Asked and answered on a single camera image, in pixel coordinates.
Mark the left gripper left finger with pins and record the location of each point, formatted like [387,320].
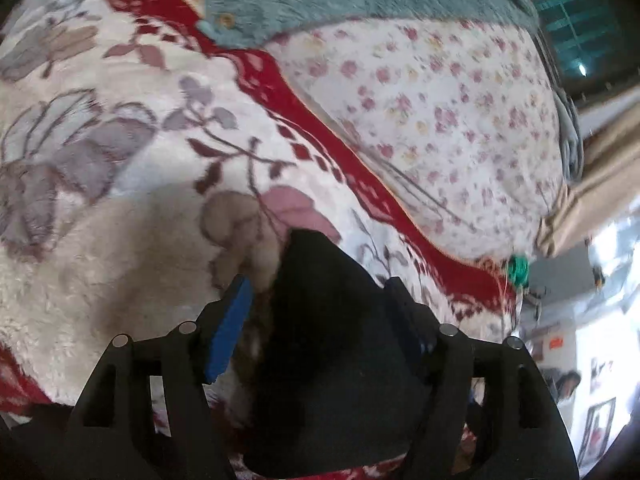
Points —
[143,413]

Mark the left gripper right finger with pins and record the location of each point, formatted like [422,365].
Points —
[494,390]

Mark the black pants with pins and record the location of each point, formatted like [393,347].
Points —
[353,373]

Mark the green object beside bed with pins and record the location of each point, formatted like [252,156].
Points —
[517,271]

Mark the red white floral blanket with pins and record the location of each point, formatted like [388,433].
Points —
[141,172]

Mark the beige curtain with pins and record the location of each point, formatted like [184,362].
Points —
[609,185]

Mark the grey folded cloth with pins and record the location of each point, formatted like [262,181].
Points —
[570,141]

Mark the floral quilted bedspread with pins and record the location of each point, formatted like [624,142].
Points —
[456,117]

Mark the window with green grille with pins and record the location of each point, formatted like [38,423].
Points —
[595,43]

